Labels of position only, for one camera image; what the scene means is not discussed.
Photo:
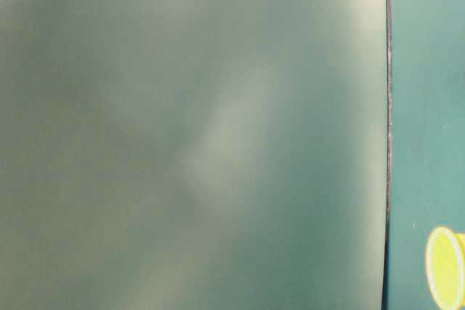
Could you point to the orange plastic cup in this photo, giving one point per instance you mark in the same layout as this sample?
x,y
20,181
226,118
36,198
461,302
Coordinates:
x,y
444,263

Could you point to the dark green board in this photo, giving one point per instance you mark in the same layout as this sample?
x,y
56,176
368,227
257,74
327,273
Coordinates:
x,y
193,154

